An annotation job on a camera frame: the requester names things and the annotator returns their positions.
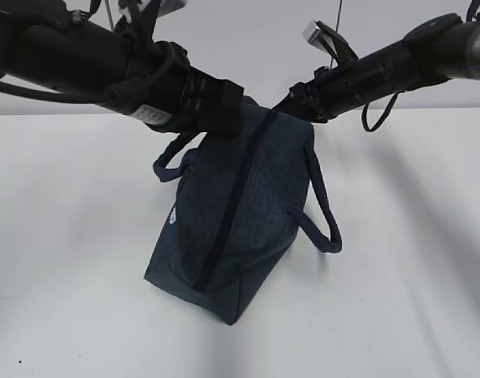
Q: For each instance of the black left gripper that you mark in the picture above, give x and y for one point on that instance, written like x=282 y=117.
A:
x=185 y=99

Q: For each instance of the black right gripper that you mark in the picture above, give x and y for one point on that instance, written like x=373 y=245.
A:
x=328 y=95

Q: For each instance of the dark blue lunch bag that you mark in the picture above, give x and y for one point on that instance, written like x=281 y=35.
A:
x=239 y=205

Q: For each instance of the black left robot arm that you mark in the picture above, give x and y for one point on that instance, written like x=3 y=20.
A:
x=54 y=54

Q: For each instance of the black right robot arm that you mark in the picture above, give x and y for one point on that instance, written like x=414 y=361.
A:
x=437 y=51

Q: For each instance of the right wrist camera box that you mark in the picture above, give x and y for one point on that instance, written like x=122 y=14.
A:
x=323 y=37

